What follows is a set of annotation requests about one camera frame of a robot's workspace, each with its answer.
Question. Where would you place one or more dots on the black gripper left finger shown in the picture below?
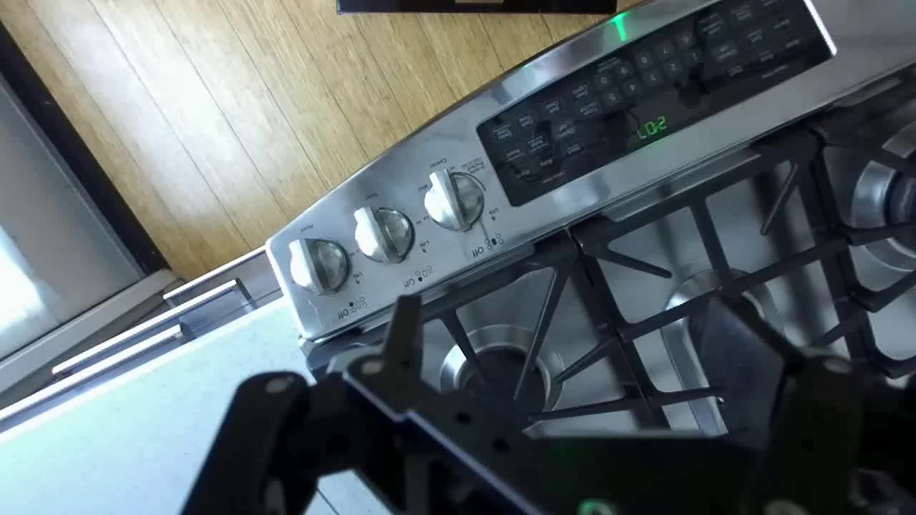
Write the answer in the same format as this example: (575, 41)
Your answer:
(266, 431)

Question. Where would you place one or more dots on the window with white blind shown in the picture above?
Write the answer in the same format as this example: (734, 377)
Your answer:
(58, 238)

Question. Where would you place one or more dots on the silver stove knob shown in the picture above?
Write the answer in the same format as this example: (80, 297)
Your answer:
(383, 234)
(456, 198)
(319, 264)

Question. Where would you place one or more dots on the white kitchen cabinet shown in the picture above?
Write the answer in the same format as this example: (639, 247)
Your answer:
(259, 277)

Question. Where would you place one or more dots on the round gas burner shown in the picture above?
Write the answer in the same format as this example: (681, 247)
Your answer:
(495, 367)
(883, 195)

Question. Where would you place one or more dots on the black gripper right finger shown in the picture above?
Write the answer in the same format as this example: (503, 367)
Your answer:
(818, 431)

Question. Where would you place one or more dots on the stainless steel gas stove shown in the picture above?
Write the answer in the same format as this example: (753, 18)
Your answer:
(552, 202)

